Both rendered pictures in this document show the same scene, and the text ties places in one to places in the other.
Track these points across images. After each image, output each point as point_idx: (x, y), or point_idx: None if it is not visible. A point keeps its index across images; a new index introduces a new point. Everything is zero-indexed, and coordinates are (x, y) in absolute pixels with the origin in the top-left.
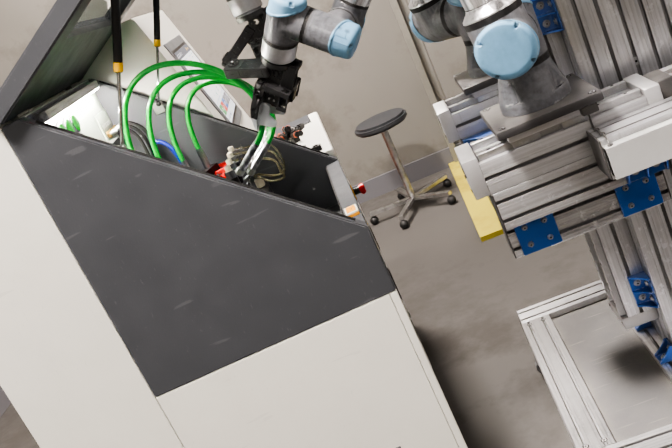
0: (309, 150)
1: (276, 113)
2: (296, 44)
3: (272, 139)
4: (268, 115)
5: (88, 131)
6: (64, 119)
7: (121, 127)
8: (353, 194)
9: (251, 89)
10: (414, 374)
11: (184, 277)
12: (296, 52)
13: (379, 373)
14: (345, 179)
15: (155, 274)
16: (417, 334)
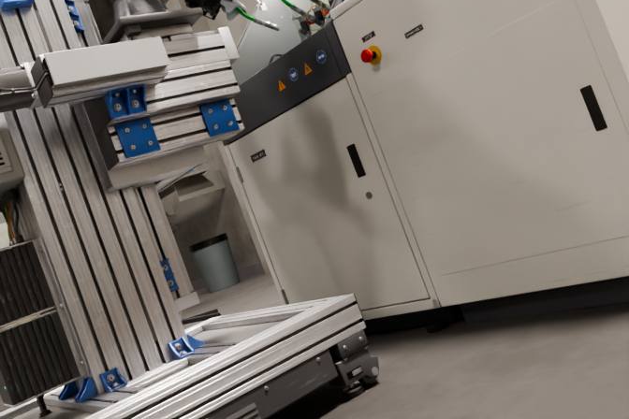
0: (331, 6)
1: (233, 9)
2: None
3: (286, 5)
4: (226, 13)
5: None
6: None
7: None
8: (250, 78)
9: None
10: None
11: None
12: None
13: None
14: (277, 59)
15: None
16: (239, 178)
